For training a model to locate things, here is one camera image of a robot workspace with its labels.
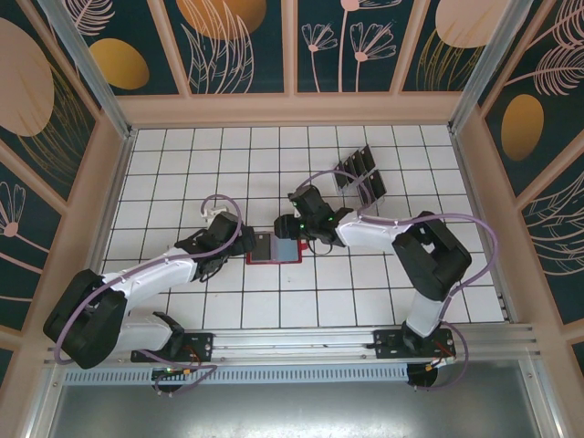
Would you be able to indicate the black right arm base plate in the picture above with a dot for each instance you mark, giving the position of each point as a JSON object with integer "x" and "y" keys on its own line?
{"x": 388, "y": 344}

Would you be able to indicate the aluminium mounting rail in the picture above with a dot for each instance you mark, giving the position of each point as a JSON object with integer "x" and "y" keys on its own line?
{"x": 292, "y": 340}

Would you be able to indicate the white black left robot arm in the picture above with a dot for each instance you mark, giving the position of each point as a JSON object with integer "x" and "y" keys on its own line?
{"x": 150, "y": 274}

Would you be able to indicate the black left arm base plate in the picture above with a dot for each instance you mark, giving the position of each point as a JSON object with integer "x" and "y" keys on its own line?
{"x": 201, "y": 344}

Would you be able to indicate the red leather card holder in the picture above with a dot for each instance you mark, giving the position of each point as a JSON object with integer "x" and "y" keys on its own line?
{"x": 285, "y": 250}

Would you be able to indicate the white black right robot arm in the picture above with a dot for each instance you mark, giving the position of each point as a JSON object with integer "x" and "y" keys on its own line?
{"x": 365, "y": 230}

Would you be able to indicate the aluminium frame post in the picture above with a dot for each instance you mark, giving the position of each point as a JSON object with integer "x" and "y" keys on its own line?
{"x": 490, "y": 64}
{"x": 89, "y": 68}

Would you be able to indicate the tray of black parts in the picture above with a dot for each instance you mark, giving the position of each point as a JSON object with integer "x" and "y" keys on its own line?
{"x": 372, "y": 207}

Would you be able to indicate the steel sheet panel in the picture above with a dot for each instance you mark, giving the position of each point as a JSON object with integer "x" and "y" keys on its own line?
{"x": 292, "y": 410}

